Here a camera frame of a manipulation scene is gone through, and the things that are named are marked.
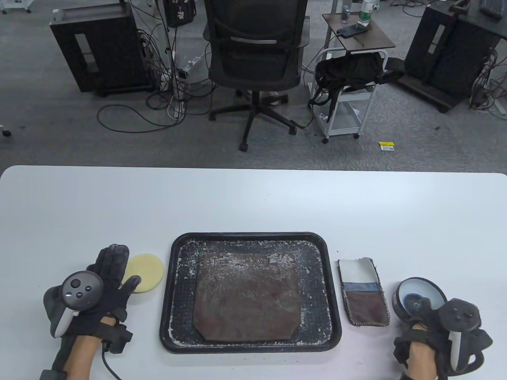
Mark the person's left hand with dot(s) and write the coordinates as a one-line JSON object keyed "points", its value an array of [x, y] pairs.
{"points": [[113, 269]]}

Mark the person's right hand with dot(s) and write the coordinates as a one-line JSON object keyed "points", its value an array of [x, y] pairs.
{"points": [[435, 336]]}

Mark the yellow round sponge pad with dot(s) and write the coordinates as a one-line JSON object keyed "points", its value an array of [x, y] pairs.
{"points": [[148, 273]]}

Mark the black leather care cream tin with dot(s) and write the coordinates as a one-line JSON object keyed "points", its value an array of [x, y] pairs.
{"points": [[420, 287]]}

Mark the white grey cloth swatch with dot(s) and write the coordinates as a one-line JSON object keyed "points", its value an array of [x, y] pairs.
{"points": [[356, 269]]}

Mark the brown leather bag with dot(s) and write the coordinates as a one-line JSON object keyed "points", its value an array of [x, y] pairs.
{"points": [[245, 293]]}

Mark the person's right forearm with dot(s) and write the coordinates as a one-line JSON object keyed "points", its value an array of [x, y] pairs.
{"points": [[420, 356]]}

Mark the person's left forearm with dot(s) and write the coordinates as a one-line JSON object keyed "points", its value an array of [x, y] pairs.
{"points": [[79, 352]]}

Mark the black white hand controller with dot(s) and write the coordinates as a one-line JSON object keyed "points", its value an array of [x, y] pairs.
{"points": [[459, 316], [81, 291]]}

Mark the black plastic tray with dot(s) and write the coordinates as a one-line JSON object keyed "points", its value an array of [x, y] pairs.
{"points": [[182, 253]]}

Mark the black caster wheel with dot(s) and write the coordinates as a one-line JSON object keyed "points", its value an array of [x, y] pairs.
{"points": [[6, 132]]}

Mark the white power strip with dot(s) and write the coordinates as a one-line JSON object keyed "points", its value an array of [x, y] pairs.
{"points": [[176, 107]]}

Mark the yellow black sticker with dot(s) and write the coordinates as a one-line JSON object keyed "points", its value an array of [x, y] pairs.
{"points": [[386, 146]]}

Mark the black wheeled cabinet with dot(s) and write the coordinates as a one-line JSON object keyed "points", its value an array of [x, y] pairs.
{"points": [[107, 51], [447, 51]]}

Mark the white desk leg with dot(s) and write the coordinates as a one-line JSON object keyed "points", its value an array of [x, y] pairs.
{"points": [[168, 47]]}

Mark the white rolling cart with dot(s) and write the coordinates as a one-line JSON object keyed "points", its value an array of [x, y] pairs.
{"points": [[348, 118]]}

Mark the black mesh office chair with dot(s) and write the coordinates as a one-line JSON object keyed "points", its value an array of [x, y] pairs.
{"points": [[253, 51]]}

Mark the black pouch white print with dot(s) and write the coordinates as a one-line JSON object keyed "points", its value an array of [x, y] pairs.
{"points": [[178, 12]]}

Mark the black backpack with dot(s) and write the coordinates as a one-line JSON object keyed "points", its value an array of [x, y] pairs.
{"points": [[348, 69]]}

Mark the white wheeled base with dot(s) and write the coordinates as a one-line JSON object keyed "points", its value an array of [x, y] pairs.
{"points": [[16, 4]]}

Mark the brown side table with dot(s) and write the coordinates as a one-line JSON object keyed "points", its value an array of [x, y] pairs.
{"points": [[372, 37]]}

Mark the black pen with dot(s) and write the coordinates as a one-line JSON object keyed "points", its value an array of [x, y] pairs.
{"points": [[359, 40]]}

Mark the black smartphone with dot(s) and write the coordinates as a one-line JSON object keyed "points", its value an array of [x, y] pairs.
{"points": [[350, 31]]}

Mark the clear bottle green label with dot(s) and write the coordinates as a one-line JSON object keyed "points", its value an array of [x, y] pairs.
{"points": [[366, 14]]}

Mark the small clear bottle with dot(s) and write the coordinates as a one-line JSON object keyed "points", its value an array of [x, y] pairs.
{"points": [[345, 14]]}

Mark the black wrist camera unit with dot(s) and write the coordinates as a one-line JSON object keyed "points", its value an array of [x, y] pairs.
{"points": [[402, 346], [51, 375]]}

